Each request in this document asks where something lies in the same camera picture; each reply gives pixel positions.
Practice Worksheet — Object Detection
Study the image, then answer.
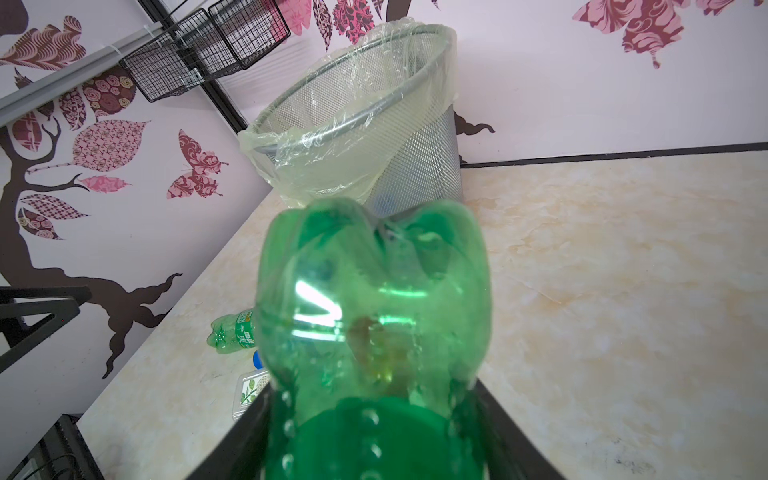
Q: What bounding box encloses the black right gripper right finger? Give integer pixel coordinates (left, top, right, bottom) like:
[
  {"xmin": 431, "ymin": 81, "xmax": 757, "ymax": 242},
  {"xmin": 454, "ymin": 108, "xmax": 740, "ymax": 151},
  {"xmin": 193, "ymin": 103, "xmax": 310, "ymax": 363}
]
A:
[{"xmin": 474, "ymin": 380, "xmax": 565, "ymax": 480}]

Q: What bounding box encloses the black base frame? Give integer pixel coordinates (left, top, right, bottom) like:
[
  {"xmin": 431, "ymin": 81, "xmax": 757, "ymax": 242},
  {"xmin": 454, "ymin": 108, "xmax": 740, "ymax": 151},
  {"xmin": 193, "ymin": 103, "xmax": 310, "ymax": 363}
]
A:
[{"xmin": 7, "ymin": 414, "xmax": 105, "ymax": 480}]

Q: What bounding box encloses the aluminium rail left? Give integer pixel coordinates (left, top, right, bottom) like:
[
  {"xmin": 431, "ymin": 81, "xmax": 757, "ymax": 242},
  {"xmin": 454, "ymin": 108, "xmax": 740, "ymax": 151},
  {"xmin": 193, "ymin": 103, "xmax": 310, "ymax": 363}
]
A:
[{"xmin": 1, "ymin": 22, "xmax": 163, "ymax": 125}]

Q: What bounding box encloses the clear bottle flower label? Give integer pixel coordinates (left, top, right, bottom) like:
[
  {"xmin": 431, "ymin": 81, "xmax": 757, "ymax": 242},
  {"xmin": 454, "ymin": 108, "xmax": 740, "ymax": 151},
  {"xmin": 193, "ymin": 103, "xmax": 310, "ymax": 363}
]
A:
[{"xmin": 232, "ymin": 368, "xmax": 271, "ymax": 421}]

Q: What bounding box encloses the green bottle yellow cap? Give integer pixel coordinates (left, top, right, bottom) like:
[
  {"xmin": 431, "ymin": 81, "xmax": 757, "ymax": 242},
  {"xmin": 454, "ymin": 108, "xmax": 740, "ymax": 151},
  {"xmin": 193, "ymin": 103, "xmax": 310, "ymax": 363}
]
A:
[
  {"xmin": 254, "ymin": 198, "xmax": 492, "ymax": 479},
  {"xmin": 206, "ymin": 309, "xmax": 256, "ymax": 354}
]

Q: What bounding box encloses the green plastic bin liner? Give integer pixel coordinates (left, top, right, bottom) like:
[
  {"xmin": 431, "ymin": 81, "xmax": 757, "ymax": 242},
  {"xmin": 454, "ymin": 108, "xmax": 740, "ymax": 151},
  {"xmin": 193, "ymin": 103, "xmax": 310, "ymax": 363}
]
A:
[{"xmin": 238, "ymin": 16, "xmax": 458, "ymax": 210}]

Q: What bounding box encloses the clear bottle blue cap centre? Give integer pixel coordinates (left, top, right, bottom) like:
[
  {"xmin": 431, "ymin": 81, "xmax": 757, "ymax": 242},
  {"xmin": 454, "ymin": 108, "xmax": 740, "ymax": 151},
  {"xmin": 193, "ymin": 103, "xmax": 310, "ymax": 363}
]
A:
[{"xmin": 252, "ymin": 350, "xmax": 264, "ymax": 370}]

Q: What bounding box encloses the black wire wall basket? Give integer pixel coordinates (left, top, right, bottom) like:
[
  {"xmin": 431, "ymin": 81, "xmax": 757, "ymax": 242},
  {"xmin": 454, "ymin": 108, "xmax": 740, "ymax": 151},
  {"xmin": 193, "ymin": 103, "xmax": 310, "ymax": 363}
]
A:
[{"xmin": 119, "ymin": 0, "xmax": 291, "ymax": 102}]

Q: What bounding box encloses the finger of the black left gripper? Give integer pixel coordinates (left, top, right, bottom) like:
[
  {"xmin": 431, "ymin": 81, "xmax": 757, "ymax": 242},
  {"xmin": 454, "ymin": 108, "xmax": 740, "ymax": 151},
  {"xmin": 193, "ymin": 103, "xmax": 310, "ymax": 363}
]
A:
[{"xmin": 1, "ymin": 286, "xmax": 92, "ymax": 372}]

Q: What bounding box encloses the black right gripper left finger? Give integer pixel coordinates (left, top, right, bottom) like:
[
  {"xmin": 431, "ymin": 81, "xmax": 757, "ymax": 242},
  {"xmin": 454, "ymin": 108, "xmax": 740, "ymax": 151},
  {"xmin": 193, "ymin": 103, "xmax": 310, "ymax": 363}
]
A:
[{"xmin": 187, "ymin": 385, "xmax": 273, "ymax": 480}]

